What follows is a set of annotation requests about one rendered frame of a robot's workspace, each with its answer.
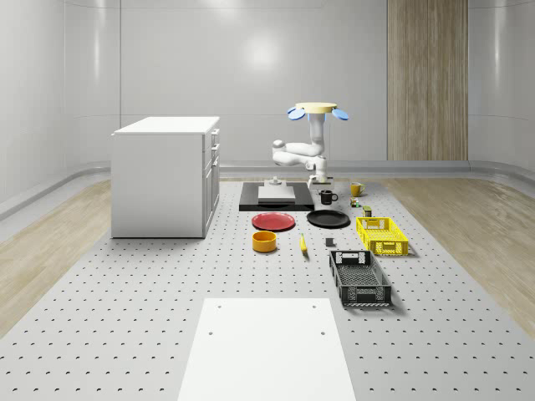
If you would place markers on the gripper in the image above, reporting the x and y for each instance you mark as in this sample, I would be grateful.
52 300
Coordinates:
322 181

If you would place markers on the black mug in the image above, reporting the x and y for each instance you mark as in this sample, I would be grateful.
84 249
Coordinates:
327 197

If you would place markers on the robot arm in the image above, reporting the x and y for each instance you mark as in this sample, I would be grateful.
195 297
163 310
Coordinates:
299 148

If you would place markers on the yellow mug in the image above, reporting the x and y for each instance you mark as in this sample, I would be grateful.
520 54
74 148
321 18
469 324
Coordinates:
355 190

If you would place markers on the black plate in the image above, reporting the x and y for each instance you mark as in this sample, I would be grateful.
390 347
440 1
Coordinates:
328 219

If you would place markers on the puzzle cube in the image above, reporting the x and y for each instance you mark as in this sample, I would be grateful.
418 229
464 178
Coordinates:
355 203

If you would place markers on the flat-sided can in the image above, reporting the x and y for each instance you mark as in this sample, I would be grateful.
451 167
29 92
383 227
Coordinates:
367 211

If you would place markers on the grey cube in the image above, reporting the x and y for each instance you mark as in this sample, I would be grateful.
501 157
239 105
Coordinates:
330 242

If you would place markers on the red plate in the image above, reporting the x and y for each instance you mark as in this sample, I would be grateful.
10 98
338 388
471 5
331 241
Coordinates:
273 221

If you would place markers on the banana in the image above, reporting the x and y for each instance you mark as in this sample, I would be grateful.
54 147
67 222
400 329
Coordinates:
304 245

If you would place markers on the black stove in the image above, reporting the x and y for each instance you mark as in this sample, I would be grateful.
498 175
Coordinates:
251 196

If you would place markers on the drone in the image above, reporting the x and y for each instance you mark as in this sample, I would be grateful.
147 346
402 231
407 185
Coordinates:
315 108

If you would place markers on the yellow bowl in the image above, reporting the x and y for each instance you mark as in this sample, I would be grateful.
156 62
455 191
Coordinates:
264 244

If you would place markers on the yellow basket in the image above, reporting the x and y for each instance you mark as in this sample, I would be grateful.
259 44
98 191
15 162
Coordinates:
395 247

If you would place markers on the dark grey basket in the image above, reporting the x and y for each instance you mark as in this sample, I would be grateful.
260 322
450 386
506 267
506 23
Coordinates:
368 294

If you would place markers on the white cabinet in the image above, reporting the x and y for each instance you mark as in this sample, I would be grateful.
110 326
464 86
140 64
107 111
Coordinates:
159 188

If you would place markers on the white board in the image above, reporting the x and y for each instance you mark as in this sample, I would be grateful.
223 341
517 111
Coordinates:
267 355

